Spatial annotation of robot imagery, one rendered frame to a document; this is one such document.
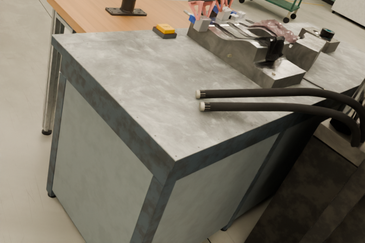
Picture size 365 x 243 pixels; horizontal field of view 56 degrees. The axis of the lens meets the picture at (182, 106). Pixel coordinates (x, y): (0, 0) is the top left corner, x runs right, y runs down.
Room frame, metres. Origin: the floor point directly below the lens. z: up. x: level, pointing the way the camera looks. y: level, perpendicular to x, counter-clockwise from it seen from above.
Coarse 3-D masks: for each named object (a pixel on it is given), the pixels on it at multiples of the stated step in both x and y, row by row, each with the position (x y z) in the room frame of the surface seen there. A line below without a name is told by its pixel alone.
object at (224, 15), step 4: (220, 4) 1.72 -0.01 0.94; (216, 8) 1.68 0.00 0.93; (224, 8) 1.67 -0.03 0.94; (228, 8) 1.69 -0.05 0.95; (216, 12) 1.68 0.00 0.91; (220, 12) 1.66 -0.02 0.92; (224, 12) 1.64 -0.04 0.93; (228, 12) 1.67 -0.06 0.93; (220, 16) 1.66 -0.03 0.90; (224, 16) 1.66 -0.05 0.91; (228, 16) 1.68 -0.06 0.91; (224, 20) 1.67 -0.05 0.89
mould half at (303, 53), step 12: (240, 24) 1.82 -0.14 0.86; (252, 24) 1.88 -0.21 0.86; (264, 36) 1.72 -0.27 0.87; (276, 36) 1.73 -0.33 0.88; (312, 36) 1.87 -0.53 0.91; (288, 48) 1.67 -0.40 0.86; (300, 48) 1.66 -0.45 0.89; (312, 48) 1.65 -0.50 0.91; (288, 60) 1.66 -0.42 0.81; (300, 60) 1.65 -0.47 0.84; (312, 60) 1.63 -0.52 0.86
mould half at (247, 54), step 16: (192, 32) 1.53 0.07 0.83; (208, 32) 1.48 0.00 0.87; (208, 48) 1.46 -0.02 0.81; (224, 48) 1.41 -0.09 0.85; (240, 48) 1.36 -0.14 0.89; (256, 48) 1.32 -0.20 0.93; (240, 64) 1.35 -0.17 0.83; (256, 64) 1.33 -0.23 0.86; (272, 64) 1.40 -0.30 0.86; (288, 64) 1.47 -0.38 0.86; (256, 80) 1.29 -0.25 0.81; (272, 80) 1.25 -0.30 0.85; (288, 80) 1.34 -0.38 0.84
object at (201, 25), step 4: (188, 12) 1.42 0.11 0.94; (192, 16) 1.38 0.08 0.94; (200, 16) 1.37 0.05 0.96; (204, 16) 1.39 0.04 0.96; (192, 20) 1.38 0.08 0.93; (196, 20) 1.36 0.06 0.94; (200, 20) 1.35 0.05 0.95; (204, 20) 1.35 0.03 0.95; (208, 20) 1.37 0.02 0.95; (196, 24) 1.36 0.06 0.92; (200, 24) 1.34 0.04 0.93; (204, 24) 1.36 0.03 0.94; (208, 24) 1.38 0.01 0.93; (196, 28) 1.35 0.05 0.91; (200, 28) 1.35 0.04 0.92; (204, 28) 1.37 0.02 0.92
